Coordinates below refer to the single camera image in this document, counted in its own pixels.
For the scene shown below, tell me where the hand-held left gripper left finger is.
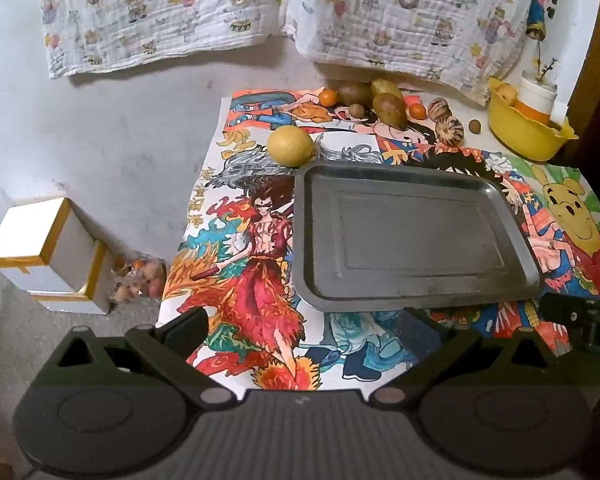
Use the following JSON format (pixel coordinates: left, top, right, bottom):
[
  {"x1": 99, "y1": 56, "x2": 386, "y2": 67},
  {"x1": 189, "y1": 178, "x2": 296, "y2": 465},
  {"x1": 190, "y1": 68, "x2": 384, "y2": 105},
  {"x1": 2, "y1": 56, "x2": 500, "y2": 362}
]
[{"x1": 30, "y1": 306, "x2": 237, "y2": 411}]

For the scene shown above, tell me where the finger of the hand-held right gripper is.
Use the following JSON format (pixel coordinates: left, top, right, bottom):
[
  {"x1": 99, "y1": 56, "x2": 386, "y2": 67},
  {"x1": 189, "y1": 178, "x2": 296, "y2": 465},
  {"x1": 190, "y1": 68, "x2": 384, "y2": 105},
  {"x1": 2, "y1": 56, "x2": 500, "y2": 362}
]
[{"x1": 539, "y1": 291, "x2": 600, "y2": 334}]

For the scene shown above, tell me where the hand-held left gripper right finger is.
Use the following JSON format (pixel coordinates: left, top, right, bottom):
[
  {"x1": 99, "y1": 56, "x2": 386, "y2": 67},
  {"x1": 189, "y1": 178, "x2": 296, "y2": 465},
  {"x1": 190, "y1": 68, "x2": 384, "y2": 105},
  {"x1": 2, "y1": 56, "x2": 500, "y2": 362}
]
[{"x1": 366, "y1": 306, "x2": 574, "y2": 407}]

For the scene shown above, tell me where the grey metal tray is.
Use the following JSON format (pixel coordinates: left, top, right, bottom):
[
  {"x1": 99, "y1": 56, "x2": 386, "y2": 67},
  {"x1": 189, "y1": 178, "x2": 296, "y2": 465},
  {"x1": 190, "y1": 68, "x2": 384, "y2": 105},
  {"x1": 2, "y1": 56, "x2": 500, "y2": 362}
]
[{"x1": 292, "y1": 161, "x2": 545, "y2": 313}]

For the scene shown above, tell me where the striped round melon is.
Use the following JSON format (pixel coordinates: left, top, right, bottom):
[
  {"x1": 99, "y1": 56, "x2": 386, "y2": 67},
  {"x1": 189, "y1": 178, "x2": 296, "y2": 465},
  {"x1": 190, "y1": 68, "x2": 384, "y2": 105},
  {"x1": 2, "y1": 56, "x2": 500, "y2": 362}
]
[
  {"x1": 426, "y1": 97, "x2": 451, "y2": 121},
  {"x1": 432, "y1": 116, "x2": 465, "y2": 147}
]

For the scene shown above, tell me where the large round yellow citrus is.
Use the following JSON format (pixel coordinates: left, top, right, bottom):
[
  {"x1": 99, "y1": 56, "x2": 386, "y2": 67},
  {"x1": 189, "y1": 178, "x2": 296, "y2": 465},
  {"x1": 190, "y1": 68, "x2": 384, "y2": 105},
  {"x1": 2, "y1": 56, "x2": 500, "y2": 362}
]
[{"x1": 266, "y1": 125, "x2": 315, "y2": 167}]

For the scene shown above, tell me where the brown pointed mango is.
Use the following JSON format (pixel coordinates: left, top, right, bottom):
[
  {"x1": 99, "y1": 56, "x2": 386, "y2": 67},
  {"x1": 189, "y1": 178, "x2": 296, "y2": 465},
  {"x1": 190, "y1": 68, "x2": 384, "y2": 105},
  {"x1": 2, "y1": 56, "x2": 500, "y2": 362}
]
[{"x1": 372, "y1": 93, "x2": 409, "y2": 132}]

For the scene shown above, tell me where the round brown kiwi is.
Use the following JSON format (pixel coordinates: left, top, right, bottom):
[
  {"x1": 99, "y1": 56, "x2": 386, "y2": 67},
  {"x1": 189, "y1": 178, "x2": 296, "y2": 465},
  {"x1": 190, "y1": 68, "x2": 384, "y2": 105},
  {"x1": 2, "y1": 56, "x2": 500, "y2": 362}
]
[{"x1": 337, "y1": 81, "x2": 372, "y2": 107}]

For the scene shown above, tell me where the clear bag of fruit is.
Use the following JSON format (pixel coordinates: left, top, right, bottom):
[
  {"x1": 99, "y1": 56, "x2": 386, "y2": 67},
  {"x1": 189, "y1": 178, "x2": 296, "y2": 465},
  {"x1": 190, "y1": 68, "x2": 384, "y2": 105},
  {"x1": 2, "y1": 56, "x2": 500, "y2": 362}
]
[{"x1": 109, "y1": 252, "x2": 168, "y2": 306}]

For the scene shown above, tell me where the colourful cartoon table cloth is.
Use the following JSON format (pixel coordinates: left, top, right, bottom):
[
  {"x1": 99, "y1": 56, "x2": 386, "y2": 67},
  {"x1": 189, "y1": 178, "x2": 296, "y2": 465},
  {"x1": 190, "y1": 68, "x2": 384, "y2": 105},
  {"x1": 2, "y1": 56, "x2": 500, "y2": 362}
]
[{"x1": 157, "y1": 130, "x2": 381, "y2": 393}]

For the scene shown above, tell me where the white box with yellow tape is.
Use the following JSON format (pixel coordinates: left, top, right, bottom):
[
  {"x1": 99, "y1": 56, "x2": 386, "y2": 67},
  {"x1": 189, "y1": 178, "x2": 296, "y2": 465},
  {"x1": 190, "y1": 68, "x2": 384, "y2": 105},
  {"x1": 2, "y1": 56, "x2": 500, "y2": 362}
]
[
  {"x1": 30, "y1": 241, "x2": 117, "y2": 316},
  {"x1": 0, "y1": 197, "x2": 106, "y2": 293}
]

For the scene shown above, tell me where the yellow plastic bowl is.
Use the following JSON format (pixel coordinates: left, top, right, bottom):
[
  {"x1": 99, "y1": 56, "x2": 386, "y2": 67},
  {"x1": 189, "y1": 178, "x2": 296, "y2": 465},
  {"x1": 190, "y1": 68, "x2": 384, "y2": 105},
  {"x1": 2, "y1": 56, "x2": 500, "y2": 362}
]
[{"x1": 487, "y1": 76, "x2": 581, "y2": 162}]

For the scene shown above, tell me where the white and orange cup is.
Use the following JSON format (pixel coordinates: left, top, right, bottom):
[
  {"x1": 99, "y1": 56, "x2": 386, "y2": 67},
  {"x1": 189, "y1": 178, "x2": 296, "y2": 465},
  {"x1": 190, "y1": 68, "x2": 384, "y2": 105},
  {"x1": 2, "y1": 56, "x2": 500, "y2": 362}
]
[{"x1": 515, "y1": 71, "x2": 558, "y2": 126}]

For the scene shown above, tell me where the cartoon children drawing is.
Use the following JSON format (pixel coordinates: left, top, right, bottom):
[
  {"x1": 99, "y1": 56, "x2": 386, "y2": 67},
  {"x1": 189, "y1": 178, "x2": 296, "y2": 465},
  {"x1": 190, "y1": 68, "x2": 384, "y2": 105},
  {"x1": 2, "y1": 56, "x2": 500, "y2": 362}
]
[{"x1": 220, "y1": 87, "x2": 431, "y2": 166}]

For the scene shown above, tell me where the dry plant twig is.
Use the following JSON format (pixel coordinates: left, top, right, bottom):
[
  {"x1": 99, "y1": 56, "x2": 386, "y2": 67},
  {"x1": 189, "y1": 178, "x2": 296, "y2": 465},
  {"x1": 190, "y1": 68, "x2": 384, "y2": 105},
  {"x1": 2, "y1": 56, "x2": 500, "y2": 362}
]
[{"x1": 530, "y1": 40, "x2": 557, "y2": 83}]

